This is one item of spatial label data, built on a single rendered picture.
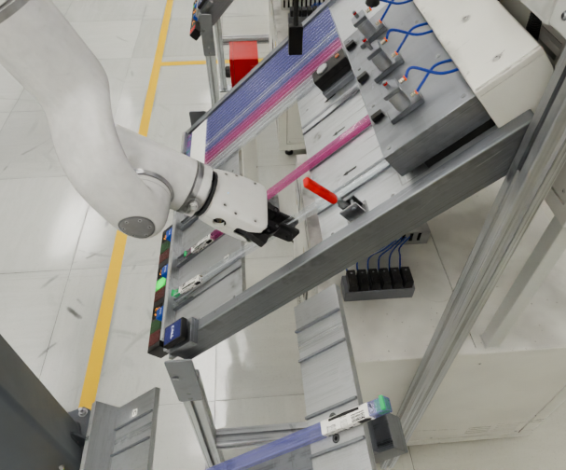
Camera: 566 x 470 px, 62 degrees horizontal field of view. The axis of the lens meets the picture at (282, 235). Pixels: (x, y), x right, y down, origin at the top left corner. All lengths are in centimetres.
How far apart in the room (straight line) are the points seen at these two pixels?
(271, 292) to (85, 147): 36
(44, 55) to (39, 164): 212
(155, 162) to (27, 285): 151
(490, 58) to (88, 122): 48
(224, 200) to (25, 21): 33
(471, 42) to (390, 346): 63
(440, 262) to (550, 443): 79
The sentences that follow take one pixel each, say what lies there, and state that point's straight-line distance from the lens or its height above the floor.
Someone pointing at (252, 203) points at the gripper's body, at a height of 100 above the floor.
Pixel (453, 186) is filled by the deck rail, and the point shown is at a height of 110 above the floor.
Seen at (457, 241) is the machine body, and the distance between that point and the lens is 128.
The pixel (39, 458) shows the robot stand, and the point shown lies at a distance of 150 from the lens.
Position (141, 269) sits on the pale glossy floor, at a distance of 202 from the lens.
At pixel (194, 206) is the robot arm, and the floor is 104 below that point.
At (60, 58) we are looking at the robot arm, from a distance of 61.
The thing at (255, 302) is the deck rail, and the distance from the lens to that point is 80.
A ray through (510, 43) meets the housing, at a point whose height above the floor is 127.
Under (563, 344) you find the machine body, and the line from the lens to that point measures 119.
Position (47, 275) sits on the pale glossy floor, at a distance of 214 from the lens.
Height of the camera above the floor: 152
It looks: 48 degrees down
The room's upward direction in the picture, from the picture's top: straight up
